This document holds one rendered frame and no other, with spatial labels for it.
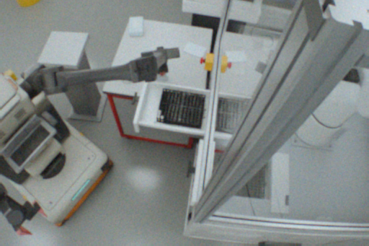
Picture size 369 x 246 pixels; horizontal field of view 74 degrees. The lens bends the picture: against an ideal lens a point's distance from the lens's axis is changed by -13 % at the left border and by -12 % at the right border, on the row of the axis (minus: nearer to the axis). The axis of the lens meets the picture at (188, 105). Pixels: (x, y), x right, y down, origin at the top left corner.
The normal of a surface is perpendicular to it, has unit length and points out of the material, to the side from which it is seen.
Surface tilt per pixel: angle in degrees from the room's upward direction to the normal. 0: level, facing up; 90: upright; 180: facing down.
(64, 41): 0
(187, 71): 0
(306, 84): 90
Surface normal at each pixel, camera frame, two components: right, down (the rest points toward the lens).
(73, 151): 0.07, -0.51
